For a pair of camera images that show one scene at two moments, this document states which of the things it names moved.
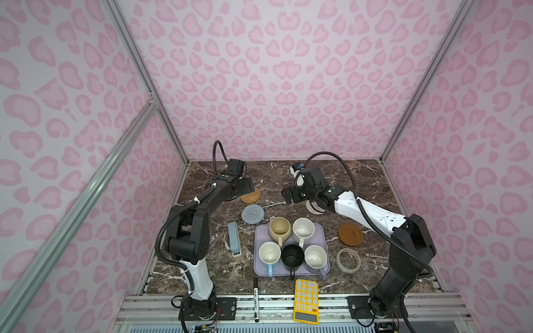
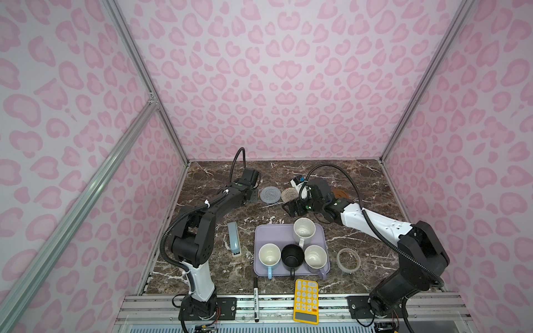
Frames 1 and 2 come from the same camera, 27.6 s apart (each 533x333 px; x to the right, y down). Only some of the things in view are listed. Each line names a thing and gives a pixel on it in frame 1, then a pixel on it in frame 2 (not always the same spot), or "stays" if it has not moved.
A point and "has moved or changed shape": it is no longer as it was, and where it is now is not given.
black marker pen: x=255 y=295 stays
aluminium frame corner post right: x=455 y=24 stays
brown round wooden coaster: x=350 y=234 has moved or changed shape
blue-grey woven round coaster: x=252 y=214 -> x=270 y=194
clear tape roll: x=348 y=260 stays
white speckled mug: x=302 y=229 stays
